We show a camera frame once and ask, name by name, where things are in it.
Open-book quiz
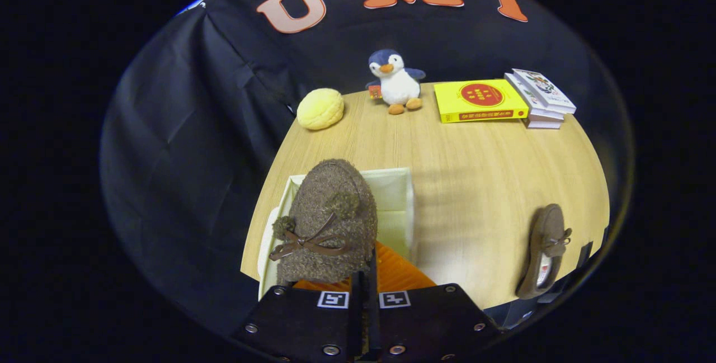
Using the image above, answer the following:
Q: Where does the dark grey case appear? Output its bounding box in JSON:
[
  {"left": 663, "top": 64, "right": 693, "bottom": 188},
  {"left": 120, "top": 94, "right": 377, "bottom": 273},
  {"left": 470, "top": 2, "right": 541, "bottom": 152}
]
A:
[{"left": 484, "top": 298, "right": 538, "bottom": 327}]

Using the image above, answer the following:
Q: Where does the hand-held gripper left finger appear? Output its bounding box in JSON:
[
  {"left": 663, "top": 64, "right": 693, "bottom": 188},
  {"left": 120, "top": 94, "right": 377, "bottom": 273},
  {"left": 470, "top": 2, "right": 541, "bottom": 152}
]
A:
[{"left": 233, "top": 271, "right": 365, "bottom": 363}]

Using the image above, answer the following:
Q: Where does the brown fuzzy shoe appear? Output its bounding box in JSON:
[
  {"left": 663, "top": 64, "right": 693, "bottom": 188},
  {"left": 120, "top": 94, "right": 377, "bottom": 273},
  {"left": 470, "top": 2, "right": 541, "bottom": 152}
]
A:
[
  {"left": 515, "top": 203, "right": 573, "bottom": 300},
  {"left": 268, "top": 158, "right": 379, "bottom": 286}
]

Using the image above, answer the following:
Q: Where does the cream fabric storage box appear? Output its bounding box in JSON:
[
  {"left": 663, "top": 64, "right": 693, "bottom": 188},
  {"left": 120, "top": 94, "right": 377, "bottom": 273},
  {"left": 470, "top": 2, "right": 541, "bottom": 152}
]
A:
[{"left": 278, "top": 167, "right": 417, "bottom": 266}]

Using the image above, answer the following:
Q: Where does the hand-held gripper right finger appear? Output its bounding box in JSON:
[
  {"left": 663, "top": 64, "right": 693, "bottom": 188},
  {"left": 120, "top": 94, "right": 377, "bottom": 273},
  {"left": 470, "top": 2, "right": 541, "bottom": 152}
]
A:
[{"left": 364, "top": 240, "right": 503, "bottom": 363}]

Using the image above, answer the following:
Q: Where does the penguin plush toy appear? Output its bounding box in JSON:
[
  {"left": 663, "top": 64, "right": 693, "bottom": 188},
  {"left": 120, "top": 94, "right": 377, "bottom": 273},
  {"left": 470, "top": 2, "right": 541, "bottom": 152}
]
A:
[{"left": 365, "top": 49, "right": 427, "bottom": 116}]

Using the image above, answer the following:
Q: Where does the yellow bun toy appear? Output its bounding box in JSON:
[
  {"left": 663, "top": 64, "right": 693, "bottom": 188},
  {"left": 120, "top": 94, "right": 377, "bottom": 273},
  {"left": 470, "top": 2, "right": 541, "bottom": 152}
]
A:
[{"left": 296, "top": 88, "right": 345, "bottom": 131}]

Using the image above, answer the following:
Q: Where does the yellow book red circle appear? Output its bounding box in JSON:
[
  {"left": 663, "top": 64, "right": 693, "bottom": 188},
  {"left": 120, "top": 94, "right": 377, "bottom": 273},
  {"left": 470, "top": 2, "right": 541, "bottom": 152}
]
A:
[{"left": 434, "top": 79, "right": 530, "bottom": 124}]

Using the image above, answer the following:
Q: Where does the black backdrop cloth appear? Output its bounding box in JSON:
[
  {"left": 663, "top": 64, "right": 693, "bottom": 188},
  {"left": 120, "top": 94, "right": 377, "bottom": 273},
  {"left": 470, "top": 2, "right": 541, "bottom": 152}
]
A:
[{"left": 100, "top": 0, "right": 635, "bottom": 336}]

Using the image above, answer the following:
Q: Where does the white book colourful cover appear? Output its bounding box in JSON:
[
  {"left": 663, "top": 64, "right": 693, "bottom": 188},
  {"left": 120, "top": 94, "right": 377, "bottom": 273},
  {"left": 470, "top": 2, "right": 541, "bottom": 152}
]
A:
[{"left": 512, "top": 68, "right": 577, "bottom": 115}]

